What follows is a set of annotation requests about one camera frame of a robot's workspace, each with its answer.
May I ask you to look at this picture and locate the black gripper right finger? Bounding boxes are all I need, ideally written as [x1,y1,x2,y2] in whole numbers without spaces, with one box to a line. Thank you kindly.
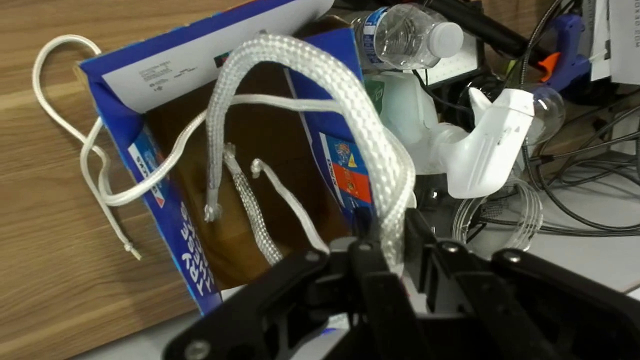
[402,207,640,360]

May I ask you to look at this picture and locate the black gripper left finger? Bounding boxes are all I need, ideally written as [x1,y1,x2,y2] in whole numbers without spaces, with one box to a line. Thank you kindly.
[161,237,428,360]

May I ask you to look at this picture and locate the thick white braided rope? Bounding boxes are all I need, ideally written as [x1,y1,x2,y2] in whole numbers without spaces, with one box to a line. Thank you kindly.
[201,32,420,270]

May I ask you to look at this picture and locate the thin white rope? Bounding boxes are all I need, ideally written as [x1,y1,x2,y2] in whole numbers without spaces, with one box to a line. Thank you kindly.
[29,32,349,265]

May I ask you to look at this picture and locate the white flat box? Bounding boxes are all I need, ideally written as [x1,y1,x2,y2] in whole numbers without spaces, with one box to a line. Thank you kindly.
[587,0,640,89]

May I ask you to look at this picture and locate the blue cardboard box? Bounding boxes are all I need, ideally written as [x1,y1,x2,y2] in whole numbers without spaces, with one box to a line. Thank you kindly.
[78,0,376,321]

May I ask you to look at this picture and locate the white spray bottle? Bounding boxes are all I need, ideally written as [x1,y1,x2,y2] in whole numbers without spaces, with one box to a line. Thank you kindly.
[378,68,567,202]

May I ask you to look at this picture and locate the blue glue gun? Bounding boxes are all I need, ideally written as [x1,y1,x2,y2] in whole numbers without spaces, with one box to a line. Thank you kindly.
[538,12,595,92]

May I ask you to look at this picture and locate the long black tool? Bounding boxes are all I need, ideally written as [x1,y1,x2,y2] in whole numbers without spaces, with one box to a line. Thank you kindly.
[425,0,555,65]

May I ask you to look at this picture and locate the clear plastic water bottle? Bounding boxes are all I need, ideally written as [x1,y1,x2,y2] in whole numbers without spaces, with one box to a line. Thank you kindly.
[361,2,466,72]

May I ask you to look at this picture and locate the clear wire coil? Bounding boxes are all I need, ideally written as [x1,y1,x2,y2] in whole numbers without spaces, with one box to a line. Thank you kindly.
[451,178,545,252]

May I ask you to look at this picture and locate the black cable bundle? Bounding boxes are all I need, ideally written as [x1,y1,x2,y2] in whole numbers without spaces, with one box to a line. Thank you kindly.
[466,86,640,240]

